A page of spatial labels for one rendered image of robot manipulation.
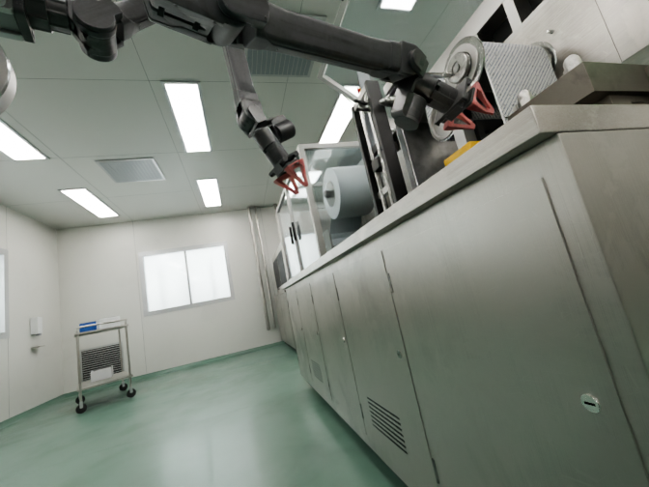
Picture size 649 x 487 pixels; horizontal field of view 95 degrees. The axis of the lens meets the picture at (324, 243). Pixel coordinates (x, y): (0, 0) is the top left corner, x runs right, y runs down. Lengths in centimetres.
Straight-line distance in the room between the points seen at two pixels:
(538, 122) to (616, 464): 43
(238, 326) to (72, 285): 285
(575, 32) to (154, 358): 623
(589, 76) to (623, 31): 43
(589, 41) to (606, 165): 71
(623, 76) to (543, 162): 36
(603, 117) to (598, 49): 63
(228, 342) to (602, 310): 586
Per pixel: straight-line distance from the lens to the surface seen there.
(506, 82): 98
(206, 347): 612
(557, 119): 51
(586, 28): 123
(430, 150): 126
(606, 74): 80
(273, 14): 59
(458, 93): 82
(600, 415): 55
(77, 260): 676
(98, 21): 96
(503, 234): 54
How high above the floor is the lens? 72
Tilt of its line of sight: 10 degrees up
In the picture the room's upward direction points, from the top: 12 degrees counter-clockwise
